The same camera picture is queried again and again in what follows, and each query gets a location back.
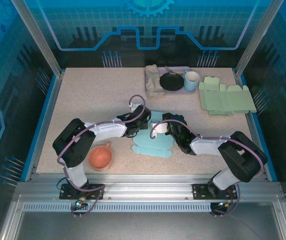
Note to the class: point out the blue paper box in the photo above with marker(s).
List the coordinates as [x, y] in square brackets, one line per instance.
[150, 147]

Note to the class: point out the green paper box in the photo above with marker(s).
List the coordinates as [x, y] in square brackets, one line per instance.
[223, 100]

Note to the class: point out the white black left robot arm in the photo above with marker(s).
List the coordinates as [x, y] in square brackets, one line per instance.
[103, 130]

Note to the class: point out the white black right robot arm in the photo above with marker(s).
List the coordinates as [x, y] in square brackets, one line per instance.
[208, 147]

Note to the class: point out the grey folded cloth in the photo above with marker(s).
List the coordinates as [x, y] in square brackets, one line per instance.
[153, 80]

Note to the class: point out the lavender tray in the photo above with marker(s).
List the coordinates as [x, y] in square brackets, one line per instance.
[178, 92]

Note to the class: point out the black plate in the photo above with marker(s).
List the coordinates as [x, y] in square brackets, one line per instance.
[171, 82]

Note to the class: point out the light blue mug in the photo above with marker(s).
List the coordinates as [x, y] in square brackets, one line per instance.
[190, 83]

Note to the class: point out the orange cup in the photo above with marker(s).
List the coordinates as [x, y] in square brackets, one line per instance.
[99, 156]

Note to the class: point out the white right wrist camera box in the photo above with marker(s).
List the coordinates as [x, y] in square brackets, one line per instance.
[159, 128]

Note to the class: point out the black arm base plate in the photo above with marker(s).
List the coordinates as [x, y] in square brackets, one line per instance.
[200, 191]
[95, 191]

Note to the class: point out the aluminium front rail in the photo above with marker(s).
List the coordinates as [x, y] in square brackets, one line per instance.
[145, 185]

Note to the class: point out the aluminium side rail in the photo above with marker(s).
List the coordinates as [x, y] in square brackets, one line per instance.
[253, 120]
[45, 125]

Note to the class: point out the aluminium frame post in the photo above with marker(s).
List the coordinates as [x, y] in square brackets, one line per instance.
[258, 37]
[38, 37]

